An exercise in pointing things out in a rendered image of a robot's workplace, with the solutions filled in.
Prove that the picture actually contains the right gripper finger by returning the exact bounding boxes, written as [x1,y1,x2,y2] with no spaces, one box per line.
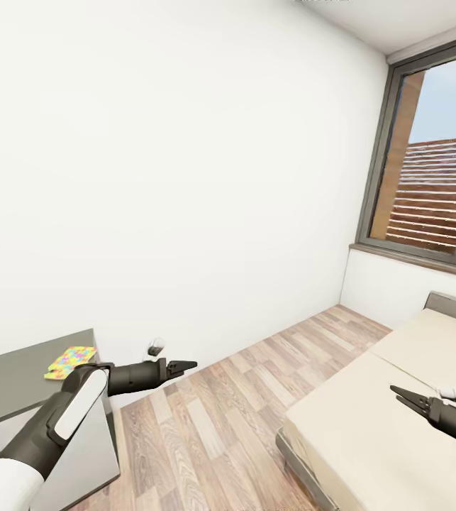
[389,385,433,410]
[396,395,430,419]

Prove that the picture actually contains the jigsaw puzzle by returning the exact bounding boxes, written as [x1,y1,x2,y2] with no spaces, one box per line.
[44,346,98,380]

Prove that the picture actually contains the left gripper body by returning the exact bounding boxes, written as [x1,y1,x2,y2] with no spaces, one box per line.
[128,357,168,394]

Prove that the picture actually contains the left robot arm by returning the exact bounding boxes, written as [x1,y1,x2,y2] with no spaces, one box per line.
[0,337,198,511]

